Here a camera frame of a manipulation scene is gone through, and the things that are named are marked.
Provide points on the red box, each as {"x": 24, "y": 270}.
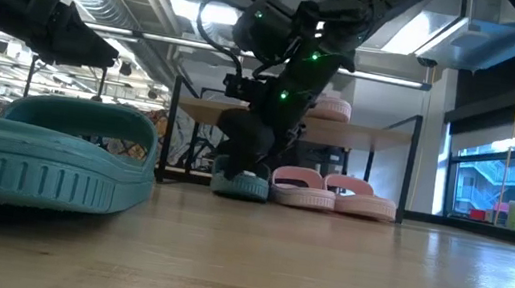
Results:
{"x": 477, "y": 215}

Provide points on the long ceiling light strip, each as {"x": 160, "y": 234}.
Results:
{"x": 383, "y": 78}

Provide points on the rectangular silver ventilation duct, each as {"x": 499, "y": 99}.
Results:
{"x": 478, "y": 49}

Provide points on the black background cabinet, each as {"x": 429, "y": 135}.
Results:
{"x": 331, "y": 159}

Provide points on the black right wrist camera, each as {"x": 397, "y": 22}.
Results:
{"x": 240, "y": 88}

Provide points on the black aluminium table frame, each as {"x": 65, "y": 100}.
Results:
{"x": 478, "y": 229}

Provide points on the pink box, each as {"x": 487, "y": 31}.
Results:
{"x": 505, "y": 207}

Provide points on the ceiling security camera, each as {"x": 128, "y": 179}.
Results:
{"x": 426, "y": 62}

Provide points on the light pink slide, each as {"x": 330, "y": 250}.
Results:
{"x": 335, "y": 110}

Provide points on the green slide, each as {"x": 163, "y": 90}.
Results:
{"x": 32, "y": 168}
{"x": 241, "y": 187}

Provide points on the salmon pink slide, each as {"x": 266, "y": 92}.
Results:
{"x": 300, "y": 198}
{"x": 365, "y": 207}

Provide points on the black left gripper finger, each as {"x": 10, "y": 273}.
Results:
{"x": 78, "y": 35}
{"x": 87, "y": 62}

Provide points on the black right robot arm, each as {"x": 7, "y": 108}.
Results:
{"x": 357, "y": 6}

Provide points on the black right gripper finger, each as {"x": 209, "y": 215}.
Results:
{"x": 245, "y": 140}
{"x": 285, "y": 145}

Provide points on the wooden shelf with black frame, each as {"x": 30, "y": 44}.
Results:
{"x": 364, "y": 136}

